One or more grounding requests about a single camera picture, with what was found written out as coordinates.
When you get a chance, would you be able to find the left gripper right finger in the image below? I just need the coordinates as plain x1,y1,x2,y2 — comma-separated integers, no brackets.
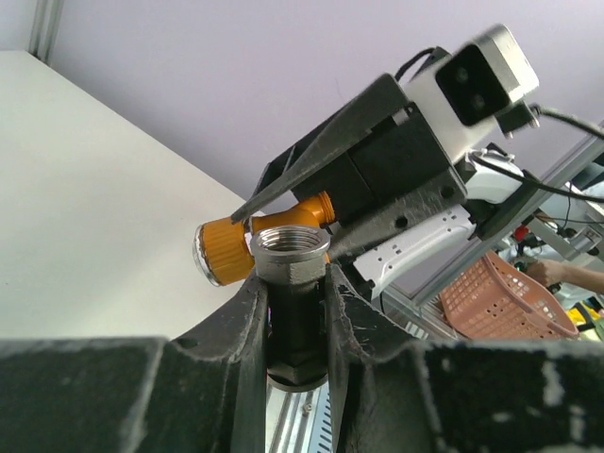
325,265,603,452

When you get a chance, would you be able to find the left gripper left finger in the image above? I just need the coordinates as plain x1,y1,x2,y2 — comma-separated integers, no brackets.
1,277,268,452

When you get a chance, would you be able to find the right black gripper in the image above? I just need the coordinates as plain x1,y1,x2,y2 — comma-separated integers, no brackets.
230,74,467,260

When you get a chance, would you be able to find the orange plastic water faucet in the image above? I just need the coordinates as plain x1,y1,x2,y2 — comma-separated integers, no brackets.
193,192,336,287

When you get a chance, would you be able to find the metal tee pipe fitting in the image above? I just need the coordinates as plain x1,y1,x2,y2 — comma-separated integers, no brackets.
250,225,330,393

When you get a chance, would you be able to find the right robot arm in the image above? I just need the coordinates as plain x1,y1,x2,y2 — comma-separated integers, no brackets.
231,74,537,296

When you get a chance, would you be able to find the orange plastic basket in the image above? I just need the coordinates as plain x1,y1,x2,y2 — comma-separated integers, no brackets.
439,251,579,340

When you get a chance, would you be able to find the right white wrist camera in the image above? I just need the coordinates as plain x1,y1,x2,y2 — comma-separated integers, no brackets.
402,24,539,163

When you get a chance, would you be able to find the right black camera cable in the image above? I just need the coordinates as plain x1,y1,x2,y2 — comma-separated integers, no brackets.
394,45,604,204

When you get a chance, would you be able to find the left aluminium frame post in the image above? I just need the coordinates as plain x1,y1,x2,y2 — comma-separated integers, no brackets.
27,0,65,65

